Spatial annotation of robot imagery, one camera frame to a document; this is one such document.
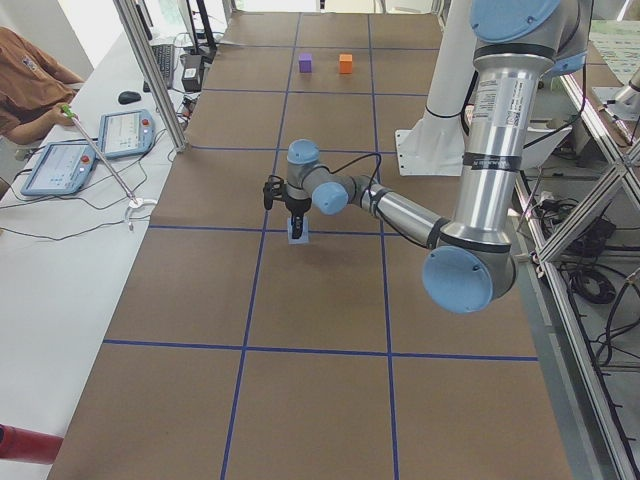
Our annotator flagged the brown paper table mat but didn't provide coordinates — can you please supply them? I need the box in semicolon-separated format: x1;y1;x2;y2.
50;13;572;479

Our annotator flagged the light blue foam block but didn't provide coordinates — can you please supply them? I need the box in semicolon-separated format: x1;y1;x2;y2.
287;217;309;245

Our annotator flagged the far blue teach pendant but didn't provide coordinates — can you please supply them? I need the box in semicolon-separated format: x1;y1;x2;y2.
97;109;155;160

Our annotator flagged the orange foam block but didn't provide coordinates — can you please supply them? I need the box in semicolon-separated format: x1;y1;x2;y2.
338;53;353;75

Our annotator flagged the black computer mouse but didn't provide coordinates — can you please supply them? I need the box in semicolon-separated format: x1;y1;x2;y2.
117;91;141;105

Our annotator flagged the black cable bundle floor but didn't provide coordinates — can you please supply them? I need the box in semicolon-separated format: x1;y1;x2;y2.
559;212;639;368

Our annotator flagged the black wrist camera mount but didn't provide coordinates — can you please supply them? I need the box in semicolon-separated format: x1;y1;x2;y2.
263;175;286;211

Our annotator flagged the aluminium frame post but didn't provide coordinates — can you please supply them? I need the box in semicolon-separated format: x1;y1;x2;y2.
113;0;187;153

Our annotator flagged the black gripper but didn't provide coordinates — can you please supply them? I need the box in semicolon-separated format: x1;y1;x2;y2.
285;196;309;238

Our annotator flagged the black power adapter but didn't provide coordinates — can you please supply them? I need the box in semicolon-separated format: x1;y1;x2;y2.
181;54;204;92

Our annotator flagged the purple foam block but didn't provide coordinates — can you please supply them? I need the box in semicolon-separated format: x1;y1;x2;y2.
298;52;313;74

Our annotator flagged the long metal reach stick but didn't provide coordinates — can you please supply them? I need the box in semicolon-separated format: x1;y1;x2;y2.
60;103;158;231

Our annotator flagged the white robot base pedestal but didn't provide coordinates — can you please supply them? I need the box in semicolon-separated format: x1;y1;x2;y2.
394;0;574;178

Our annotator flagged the person in brown shirt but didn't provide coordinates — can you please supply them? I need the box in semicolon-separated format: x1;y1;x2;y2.
1;27;83;145

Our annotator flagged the near blue teach pendant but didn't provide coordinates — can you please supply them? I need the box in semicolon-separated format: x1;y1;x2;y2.
21;142;96;196

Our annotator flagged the black camera cable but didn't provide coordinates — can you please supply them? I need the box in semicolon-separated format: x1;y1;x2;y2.
327;152;384;201

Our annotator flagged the aluminium frame rail right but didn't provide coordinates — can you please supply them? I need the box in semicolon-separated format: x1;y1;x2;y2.
514;74;640;480

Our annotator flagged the blue teach pendant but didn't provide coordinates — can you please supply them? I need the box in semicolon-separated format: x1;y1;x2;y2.
97;109;155;160
21;142;96;196

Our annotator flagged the red cylinder object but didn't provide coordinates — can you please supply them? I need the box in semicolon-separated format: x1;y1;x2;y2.
0;425;63;465

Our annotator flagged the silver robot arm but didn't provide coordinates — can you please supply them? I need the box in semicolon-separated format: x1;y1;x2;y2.
263;1;592;314

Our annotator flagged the black keyboard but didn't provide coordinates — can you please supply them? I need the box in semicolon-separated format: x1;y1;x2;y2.
151;44;175;89

